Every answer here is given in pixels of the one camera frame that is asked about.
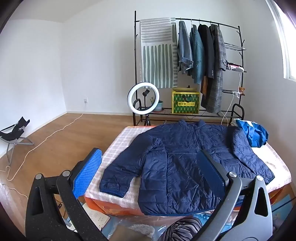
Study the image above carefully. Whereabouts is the white power strip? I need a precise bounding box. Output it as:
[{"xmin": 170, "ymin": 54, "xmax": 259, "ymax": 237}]
[{"xmin": 228, "ymin": 62, "xmax": 244, "ymax": 73}]

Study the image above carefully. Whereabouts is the dark striped cloth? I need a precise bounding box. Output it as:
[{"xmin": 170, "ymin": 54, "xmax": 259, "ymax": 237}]
[{"xmin": 157, "ymin": 217, "xmax": 210, "ymax": 241}]

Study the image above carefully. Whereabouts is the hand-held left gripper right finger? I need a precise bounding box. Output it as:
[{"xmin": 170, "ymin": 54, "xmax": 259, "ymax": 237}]
[{"xmin": 196, "ymin": 149, "xmax": 273, "ymax": 241}]

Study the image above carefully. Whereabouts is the bright blue garment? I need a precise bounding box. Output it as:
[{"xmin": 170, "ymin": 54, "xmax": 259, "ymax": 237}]
[{"xmin": 235, "ymin": 119, "xmax": 269, "ymax": 148}]

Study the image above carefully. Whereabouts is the open notebook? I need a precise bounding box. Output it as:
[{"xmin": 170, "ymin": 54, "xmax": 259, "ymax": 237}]
[{"xmin": 83, "ymin": 204, "xmax": 110, "ymax": 232}]

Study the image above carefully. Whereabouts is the yellow and green box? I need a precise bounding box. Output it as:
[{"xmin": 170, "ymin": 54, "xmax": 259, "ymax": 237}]
[{"xmin": 171, "ymin": 88, "xmax": 200, "ymax": 114}]

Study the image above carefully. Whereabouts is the white charger cable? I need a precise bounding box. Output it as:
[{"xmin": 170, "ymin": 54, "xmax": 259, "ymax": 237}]
[{"xmin": 217, "ymin": 70, "xmax": 243, "ymax": 127}]

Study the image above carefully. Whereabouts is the brown garment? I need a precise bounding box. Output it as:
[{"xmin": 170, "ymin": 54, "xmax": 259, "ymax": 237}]
[{"xmin": 200, "ymin": 76, "xmax": 208, "ymax": 94}]

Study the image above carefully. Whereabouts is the white ring light on tripod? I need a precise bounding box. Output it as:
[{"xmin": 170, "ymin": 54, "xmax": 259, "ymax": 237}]
[{"xmin": 128, "ymin": 81, "xmax": 159, "ymax": 127}]

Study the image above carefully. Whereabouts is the green striped white towel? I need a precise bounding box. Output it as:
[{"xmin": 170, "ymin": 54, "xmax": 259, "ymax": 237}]
[{"xmin": 139, "ymin": 18, "xmax": 178, "ymax": 89}]

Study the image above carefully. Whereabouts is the navy quilted puffer jacket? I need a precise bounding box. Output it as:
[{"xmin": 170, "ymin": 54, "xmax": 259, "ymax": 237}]
[{"xmin": 99, "ymin": 119, "xmax": 275, "ymax": 216}]

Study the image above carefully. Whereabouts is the grey plaid coat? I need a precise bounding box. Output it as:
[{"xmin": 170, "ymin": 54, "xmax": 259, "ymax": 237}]
[{"xmin": 201, "ymin": 24, "xmax": 227, "ymax": 113}]

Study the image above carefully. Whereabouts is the clear plastic bag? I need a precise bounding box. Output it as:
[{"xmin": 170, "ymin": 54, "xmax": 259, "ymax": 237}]
[{"xmin": 109, "ymin": 214, "xmax": 162, "ymax": 241}]

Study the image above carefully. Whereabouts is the teal jacket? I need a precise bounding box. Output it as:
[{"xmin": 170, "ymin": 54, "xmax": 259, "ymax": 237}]
[{"xmin": 190, "ymin": 24, "xmax": 205, "ymax": 85}]

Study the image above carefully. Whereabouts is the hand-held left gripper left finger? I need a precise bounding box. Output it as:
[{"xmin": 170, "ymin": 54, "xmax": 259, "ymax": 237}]
[{"xmin": 25, "ymin": 148, "xmax": 109, "ymax": 241}]

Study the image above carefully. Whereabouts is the window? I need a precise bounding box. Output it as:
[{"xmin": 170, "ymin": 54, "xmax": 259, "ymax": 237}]
[{"xmin": 269, "ymin": 0, "xmax": 296, "ymax": 82}]

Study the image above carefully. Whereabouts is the bed with checked sheet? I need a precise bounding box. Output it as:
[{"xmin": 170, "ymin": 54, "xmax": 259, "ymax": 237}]
[{"xmin": 84, "ymin": 125, "xmax": 291, "ymax": 217}]

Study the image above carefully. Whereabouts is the black metal clothes rack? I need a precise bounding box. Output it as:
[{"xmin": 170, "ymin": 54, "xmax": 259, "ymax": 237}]
[{"xmin": 133, "ymin": 10, "xmax": 247, "ymax": 127}]

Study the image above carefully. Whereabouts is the black folding chair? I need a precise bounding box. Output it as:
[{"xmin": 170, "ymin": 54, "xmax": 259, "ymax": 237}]
[{"xmin": 0, "ymin": 116, "xmax": 35, "ymax": 163}]

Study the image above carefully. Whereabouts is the blue denim jacket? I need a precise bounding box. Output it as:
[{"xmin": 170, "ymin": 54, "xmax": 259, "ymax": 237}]
[{"xmin": 177, "ymin": 20, "xmax": 194, "ymax": 75}]

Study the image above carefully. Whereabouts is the white floor cable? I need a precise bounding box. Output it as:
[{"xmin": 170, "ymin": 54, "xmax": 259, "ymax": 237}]
[{"xmin": 0, "ymin": 101, "xmax": 87, "ymax": 198}]

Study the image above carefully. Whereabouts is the black coat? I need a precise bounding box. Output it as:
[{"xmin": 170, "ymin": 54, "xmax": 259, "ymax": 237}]
[{"xmin": 198, "ymin": 24, "xmax": 215, "ymax": 80}]

